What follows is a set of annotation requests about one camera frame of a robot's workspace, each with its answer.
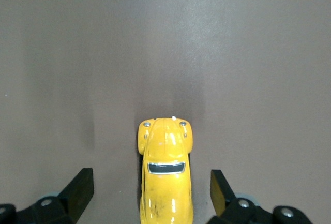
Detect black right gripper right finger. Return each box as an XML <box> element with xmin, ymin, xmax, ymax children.
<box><xmin>209</xmin><ymin>169</ymin><xmax>312</xmax><ymax>224</ymax></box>

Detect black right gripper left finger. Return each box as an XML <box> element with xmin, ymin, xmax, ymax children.
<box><xmin>0</xmin><ymin>167</ymin><xmax>95</xmax><ymax>224</ymax></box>

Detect yellow beetle toy car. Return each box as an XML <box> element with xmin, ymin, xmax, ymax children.
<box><xmin>137</xmin><ymin>115</ymin><xmax>194</xmax><ymax>224</ymax></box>

